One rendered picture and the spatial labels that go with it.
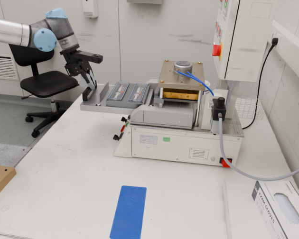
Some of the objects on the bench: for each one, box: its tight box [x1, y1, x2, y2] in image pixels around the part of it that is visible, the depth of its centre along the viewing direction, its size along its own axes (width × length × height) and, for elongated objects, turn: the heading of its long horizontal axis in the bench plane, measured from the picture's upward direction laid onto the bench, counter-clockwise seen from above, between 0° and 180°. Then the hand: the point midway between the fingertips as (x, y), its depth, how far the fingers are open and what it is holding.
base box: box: [113, 125, 243, 168], centre depth 121 cm, size 54×38×17 cm
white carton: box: [252, 181, 299, 239], centre depth 81 cm, size 12×23×7 cm, turn 179°
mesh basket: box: [235, 81, 268, 120], centre depth 156 cm, size 22×26×13 cm
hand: (94, 87), depth 118 cm, fingers closed, pressing on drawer
